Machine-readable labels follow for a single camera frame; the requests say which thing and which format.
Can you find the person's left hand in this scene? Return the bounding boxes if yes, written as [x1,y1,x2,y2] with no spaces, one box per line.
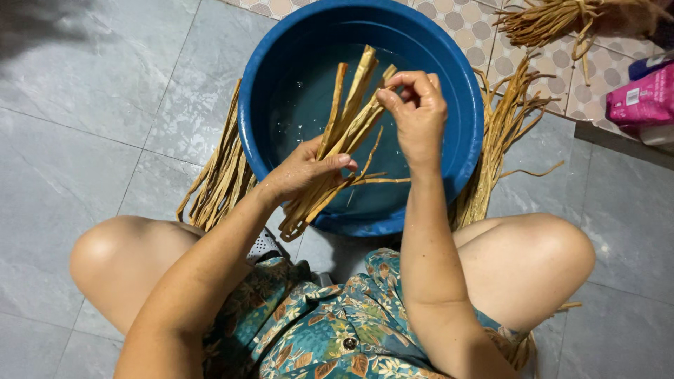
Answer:
[257,135,359,206]

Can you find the person's right hand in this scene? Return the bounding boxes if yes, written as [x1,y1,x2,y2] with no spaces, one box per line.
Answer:
[376,71,448,172]

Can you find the bundle of dried leaf strips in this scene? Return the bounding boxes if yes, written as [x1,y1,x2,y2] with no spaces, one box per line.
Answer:
[278,45,411,243]

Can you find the blue plastic basin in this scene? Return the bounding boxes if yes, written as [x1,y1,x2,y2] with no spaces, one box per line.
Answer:
[238,0,485,238]

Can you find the pile of dried leaf strips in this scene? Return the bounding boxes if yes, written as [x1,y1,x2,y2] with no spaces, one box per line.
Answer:
[176,79,259,233]
[449,55,565,231]

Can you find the white perforated sandal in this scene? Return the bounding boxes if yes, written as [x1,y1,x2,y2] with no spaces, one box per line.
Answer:
[246,227,288,264]

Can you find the floral patterned garment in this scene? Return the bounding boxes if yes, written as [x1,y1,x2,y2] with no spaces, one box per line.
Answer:
[203,247,538,379]

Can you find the tied bundle of dried strips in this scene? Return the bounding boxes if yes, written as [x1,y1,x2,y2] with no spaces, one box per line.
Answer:
[494,0,674,87]

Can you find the person's right leg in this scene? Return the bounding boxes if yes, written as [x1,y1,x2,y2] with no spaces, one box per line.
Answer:
[452,212,597,333]

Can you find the person's leg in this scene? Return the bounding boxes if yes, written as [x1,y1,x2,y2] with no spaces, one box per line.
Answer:
[452,212,597,333]
[69,215,253,338]

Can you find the person's left leg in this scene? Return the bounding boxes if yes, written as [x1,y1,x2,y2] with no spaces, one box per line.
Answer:
[69,215,253,338]

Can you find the pink plastic packet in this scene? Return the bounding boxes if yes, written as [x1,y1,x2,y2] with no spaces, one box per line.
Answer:
[606,63,674,133]

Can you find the blue and white packet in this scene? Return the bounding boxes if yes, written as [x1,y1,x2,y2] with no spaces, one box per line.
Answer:
[628,51,674,81]

